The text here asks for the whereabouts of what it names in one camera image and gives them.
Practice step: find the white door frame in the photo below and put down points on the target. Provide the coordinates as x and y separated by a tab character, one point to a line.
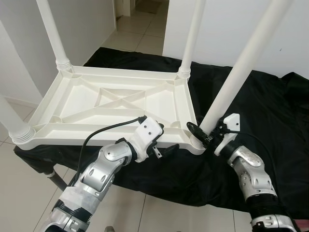
126	7

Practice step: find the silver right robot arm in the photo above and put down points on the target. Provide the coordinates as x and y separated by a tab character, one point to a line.
251	174

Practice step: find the white plastic table leg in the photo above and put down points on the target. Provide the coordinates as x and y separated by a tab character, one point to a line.
14	123
53	34
241	63
193	34

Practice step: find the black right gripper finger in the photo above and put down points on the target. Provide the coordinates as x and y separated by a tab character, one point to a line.
195	130

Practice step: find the pink cushion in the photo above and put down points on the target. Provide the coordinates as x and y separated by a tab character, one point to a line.
301	224

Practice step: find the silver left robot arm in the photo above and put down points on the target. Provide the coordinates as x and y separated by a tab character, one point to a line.
99	174

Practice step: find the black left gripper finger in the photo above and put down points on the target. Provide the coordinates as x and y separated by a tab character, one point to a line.
170	152
161	127

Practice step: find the white plastic table top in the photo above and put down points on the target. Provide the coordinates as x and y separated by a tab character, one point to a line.
72	104

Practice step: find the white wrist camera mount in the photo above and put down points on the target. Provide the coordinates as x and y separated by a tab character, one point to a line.
147	130
231	122

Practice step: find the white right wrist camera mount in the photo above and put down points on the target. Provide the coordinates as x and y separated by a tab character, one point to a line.
231	122

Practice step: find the grey robot left foot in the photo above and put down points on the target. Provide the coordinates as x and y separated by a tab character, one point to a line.
110	229

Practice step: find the black cloth table cover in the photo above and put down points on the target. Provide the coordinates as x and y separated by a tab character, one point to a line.
270	145

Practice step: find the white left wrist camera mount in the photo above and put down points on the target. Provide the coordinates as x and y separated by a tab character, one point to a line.
147	130

